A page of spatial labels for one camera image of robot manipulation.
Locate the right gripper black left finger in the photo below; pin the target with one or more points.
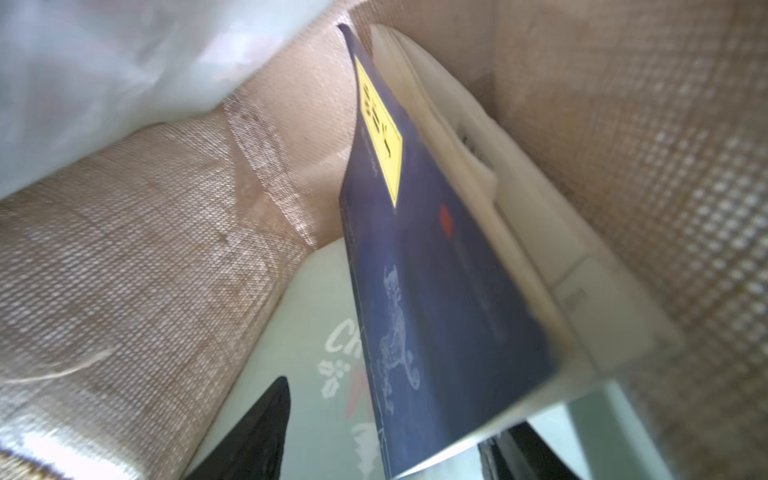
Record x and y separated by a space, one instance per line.
254 447

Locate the jute and green canvas bag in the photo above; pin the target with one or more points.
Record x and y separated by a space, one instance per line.
210 139

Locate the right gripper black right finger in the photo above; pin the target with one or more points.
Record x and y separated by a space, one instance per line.
519 453

